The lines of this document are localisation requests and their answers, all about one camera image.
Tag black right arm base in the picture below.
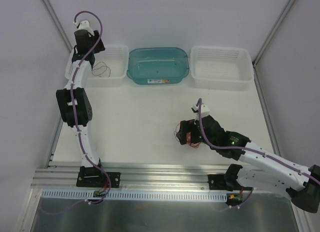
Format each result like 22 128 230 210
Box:
207 174 242 192

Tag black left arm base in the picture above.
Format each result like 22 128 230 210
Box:
76 166 121 188

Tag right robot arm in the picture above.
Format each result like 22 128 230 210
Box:
175 115 320 214

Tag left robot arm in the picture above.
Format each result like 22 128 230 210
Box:
56 29 105 187

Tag left white mesh basket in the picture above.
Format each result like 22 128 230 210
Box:
64 45 129 90

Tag white mesh basket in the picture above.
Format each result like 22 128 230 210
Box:
64 45 129 90
189 46 254 91

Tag right white mesh basket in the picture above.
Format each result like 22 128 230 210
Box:
189 46 254 91

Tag teal plastic tub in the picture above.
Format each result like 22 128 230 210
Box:
126 47 190 85

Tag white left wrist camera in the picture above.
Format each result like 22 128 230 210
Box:
73 19 94 35

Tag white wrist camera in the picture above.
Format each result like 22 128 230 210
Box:
73 19 94 35
191 103 210 121

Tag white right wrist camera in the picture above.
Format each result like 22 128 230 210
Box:
191 103 210 121

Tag aluminium frame rail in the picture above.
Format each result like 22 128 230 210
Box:
33 163 288 192

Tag white slotted cable duct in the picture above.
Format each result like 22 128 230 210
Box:
41 189 227 203

